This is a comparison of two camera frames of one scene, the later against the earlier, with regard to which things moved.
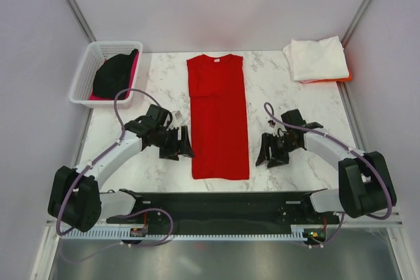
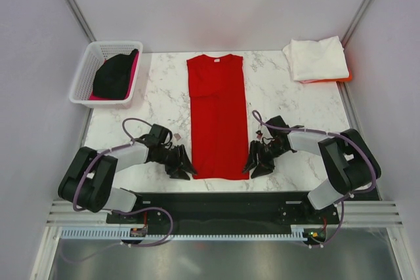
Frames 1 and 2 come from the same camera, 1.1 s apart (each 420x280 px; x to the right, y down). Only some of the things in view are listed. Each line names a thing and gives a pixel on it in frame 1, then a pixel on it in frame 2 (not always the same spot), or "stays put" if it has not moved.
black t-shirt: x=114 y=76 stays put
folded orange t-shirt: x=342 y=79 stays put
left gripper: x=174 y=150 -> x=186 y=165
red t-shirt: x=216 y=94 stays put
